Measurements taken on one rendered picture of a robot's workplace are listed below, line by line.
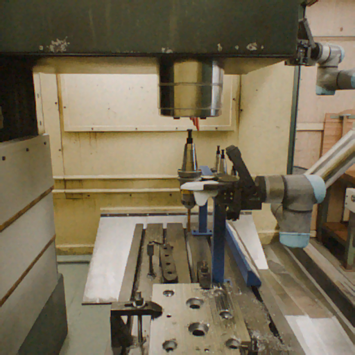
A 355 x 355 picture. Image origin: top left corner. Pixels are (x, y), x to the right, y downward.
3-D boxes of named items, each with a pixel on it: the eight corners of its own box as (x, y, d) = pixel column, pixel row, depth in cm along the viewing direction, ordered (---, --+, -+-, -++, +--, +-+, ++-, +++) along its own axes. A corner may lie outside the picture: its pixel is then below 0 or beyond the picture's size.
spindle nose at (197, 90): (160, 114, 86) (159, 67, 84) (220, 114, 86) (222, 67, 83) (152, 117, 71) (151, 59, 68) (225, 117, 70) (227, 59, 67)
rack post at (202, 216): (212, 231, 155) (213, 170, 149) (213, 236, 150) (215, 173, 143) (191, 231, 155) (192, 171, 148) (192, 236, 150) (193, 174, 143)
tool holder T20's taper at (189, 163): (181, 168, 83) (181, 142, 82) (198, 168, 83) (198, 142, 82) (179, 171, 79) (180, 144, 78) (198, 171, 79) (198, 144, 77)
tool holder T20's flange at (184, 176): (178, 176, 85) (178, 167, 84) (201, 177, 85) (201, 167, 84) (176, 182, 79) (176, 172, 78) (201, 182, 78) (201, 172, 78)
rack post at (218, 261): (230, 281, 112) (233, 200, 106) (233, 290, 107) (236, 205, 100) (202, 281, 112) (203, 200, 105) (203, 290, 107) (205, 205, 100)
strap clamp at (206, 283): (206, 290, 107) (206, 249, 103) (211, 317, 94) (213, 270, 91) (195, 291, 107) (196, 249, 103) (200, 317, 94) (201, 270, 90)
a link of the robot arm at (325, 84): (333, 95, 120) (337, 64, 118) (309, 95, 130) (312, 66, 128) (347, 95, 124) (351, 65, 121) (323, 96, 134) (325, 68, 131)
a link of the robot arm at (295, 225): (300, 234, 94) (304, 197, 91) (313, 252, 83) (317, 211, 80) (273, 233, 94) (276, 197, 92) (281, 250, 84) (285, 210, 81)
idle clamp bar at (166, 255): (170, 258, 129) (170, 243, 127) (179, 296, 104) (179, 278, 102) (158, 258, 128) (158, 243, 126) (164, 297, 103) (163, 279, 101)
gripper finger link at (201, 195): (184, 209, 77) (219, 206, 80) (184, 185, 76) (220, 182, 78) (179, 205, 80) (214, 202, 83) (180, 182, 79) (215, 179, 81)
